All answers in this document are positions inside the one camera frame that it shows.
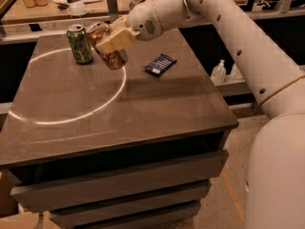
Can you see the blue snack packet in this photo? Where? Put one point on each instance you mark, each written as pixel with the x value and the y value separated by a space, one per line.
pixel 159 65

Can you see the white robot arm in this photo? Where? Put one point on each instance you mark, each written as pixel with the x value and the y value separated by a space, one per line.
pixel 275 181

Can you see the sanitizer bottle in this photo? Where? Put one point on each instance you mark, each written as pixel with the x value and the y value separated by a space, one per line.
pixel 236 73
pixel 219 72

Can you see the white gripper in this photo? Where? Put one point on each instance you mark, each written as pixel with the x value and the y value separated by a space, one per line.
pixel 142 20

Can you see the middle grey drawer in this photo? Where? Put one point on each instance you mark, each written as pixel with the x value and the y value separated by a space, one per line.
pixel 120 207

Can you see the metal post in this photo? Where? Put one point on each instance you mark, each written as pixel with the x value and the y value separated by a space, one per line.
pixel 113 10

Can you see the orange soda can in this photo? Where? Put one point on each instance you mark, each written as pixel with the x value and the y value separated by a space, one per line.
pixel 113 60

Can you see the right sanitizer bottle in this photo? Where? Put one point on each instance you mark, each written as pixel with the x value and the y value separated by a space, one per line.
pixel 236 73

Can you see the grey drawer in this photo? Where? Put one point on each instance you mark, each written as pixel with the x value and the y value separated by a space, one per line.
pixel 119 183
pixel 146 219
pixel 120 207

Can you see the grey drawer cabinet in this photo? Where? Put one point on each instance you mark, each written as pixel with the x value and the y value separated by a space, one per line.
pixel 69 120

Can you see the bottom grey drawer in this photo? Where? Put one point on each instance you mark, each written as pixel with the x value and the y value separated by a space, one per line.
pixel 146 219

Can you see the wooden desk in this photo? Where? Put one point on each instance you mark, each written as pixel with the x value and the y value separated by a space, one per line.
pixel 18 13

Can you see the top grey drawer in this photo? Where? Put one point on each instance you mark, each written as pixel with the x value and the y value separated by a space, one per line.
pixel 119 183

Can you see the green soda can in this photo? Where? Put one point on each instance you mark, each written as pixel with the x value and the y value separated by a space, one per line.
pixel 80 46

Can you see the left sanitizer bottle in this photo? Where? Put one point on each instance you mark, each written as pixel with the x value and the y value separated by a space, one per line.
pixel 219 72

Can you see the white bowl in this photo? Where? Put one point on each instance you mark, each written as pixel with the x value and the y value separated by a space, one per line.
pixel 77 9

